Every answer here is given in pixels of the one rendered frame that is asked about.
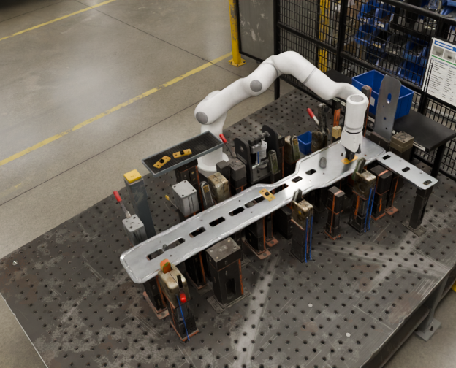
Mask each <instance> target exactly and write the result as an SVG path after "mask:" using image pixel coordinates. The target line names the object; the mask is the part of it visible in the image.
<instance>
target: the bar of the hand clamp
mask: <svg viewBox="0 0 456 368"><path fill-rule="evenodd" d="M329 109H330V108H329V107H326V104H324V103H322V104H320V105H318V113H319V131H320V132H322V138H323V137H324V135H326V136H327V112H328V111H329ZM323 129H324V130H325V132H326V133H325V134H324V135H323Z"/></svg>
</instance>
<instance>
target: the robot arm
mask: <svg viewBox="0 0 456 368"><path fill-rule="evenodd" d="M282 74H291V75H293V76H294V77H296V78H297V79H298V80H299V81H300V82H301V83H303V84H304V85H305V86H307V87H308V88H310V89H311V90H312V91H313V92H314V93H316V94H317V95H318V96H320V97H321V98H323V99H324V100H330V99H331V98H333V97H339V98H342V99H344V100H346V114H345V121H344V127H343V131H342V134H341V144H342V145H343V146H344V147H345V151H346V156H345V158H348V157H349V160H352V159H354V155H355V153H358V154H360V153H361V148H362V128H363V123H364V117H365V111H366V109H367V107H368V104H369V101H368V98H367V97H366V95H365V94H363V93H362V92H361V91H359V90H358V89H357V88H355V87H354V86H353V85H350V84H348V83H335V82H333V81H332V80H331V79H330V78H329V77H328V76H326V75H325V74H324V73H322V72H321V71H320V70H319V69H317V68H316V67H315V66H314V65H313V64H311V63H310V62H309V61H307V60H306V59H305V58H304V57H302V56H301V55H300V54H299V53H296V52H293V51H287V52H285V53H282V54H279V55H273V56H271V57H269V58H267V59H266V60H265V61H263V62H262V63H261V64H260V65H259V67H258V68H257V69H256V70H255V71H254V72H253V73H251V74H250V75H249V76H247V77H245V78H241V79H239V80H237V81H235V82H234V83H232V84H231V85H229V86H228V87H226V88H225V89H224V90H222V91H213V92H211V93H209V94H208V95H207V96H206V97H205V98H204V99H203V100H202V101H201V102H200V103H199V104H198V105H197V107H196V109H195V111H194V115H195V118H196V120H197V121H198V122H199V123H201V124H202V126H201V133H203V132H205V131H208V130H209V131H210V132H211V133H213V134H214V135H215V136H216V137H218V138H219V139H220V140H221V138H220V136H219V134H222V129H223V125H224V121H225V119H226V116H227V111H228V110H230V109H231V108H232V107H234V106H235V105H236V104H238V103H240V102H242V101H243V100H245V99H247V98H248V97H251V96H258V95H259V94H261V93H263V92H264V91H266V90H267V89H268V88H269V87H270V86H271V84H272V83H273V82H274V81H275V79H276V78H277V77H279V76H280V75H282ZM221 141H222V140H221ZM197 160H198V165H197V166H198V167H199V168H200V169H202V170H204V171H206V172H216V163H218V162H220V161H223V160H225V161H228V160H229V159H228V157H227V155H226V154H225V153H222V147H221V148H219V149H217V150H214V151H213V152H211V153H208V154H206V155H204V156H202V157H200V158H198V159H197Z"/></svg>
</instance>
